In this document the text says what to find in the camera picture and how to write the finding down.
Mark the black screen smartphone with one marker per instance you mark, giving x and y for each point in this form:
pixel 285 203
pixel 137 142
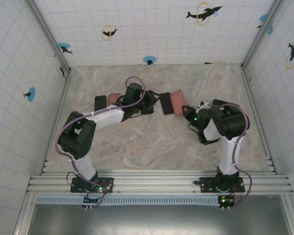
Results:
pixel 166 104

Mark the pink phone case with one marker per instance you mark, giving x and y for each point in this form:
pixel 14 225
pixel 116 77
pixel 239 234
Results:
pixel 113 98
pixel 178 101

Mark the blue smartphone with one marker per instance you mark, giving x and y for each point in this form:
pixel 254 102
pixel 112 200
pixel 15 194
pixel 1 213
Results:
pixel 100 102

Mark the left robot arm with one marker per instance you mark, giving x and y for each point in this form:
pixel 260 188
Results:
pixel 105 116

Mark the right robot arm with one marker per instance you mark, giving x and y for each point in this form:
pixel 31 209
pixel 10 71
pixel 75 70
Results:
pixel 231 154

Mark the blue circle fish sticker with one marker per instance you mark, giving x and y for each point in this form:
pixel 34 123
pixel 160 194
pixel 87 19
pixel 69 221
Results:
pixel 149 58
pixel 32 94

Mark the small black controller board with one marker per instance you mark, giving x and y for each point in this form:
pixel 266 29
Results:
pixel 225 201
pixel 90 200

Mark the blue circle shark sticker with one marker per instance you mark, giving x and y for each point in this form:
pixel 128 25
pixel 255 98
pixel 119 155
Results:
pixel 63 45

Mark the red circuit board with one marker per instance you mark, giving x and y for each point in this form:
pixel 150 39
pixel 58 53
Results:
pixel 106 184

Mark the grey metal sheet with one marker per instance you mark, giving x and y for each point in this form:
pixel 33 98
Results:
pixel 161 220

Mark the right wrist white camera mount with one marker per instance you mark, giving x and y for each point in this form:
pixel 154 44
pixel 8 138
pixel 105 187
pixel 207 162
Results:
pixel 203 105

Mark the aluminium table edge rail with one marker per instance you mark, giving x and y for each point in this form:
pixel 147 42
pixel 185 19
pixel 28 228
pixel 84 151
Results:
pixel 62 98
pixel 252 98

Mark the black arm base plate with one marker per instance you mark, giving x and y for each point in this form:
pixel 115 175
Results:
pixel 107 182
pixel 205 183

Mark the aluminium rail beam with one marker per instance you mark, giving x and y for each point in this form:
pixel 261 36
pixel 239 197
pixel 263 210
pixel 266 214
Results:
pixel 156 183

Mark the aluminium corner post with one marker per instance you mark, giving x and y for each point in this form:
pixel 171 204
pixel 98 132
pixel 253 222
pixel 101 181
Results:
pixel 262 31
pixel 47 34

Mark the aluminium frame leg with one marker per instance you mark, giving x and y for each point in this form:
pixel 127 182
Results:
pixel 23 215
pixel 290 215

